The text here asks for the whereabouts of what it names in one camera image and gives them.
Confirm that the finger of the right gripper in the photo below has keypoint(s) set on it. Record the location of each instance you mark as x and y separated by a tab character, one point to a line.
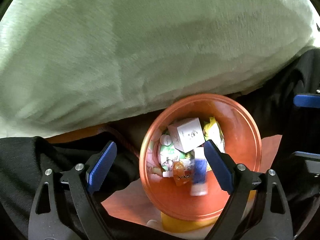
307	100
311	161

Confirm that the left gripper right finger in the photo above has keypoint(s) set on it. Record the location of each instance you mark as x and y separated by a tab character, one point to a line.
256	208

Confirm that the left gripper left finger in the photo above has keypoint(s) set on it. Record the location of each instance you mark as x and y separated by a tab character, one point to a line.
83	180

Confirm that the blue white carton box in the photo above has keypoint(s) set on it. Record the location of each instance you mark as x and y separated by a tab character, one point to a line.
199	169

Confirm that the orange snack bag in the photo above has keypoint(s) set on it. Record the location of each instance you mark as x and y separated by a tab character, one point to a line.
180	175

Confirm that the grey white square box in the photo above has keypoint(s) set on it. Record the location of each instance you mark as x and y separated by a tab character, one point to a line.
186	134

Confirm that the white bottle cap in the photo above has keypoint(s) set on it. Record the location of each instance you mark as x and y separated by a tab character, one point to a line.
165	140

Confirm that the orange trash bin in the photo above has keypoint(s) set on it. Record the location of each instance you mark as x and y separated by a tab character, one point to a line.
242	143

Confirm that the crumpled trash wrappers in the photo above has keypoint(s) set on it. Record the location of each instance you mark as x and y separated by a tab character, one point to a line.
160	159

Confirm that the yellow stool under bin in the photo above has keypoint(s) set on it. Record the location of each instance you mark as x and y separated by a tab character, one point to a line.
181	226

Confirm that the yellow snack packet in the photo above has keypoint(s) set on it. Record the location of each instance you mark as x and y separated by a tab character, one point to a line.
212	131

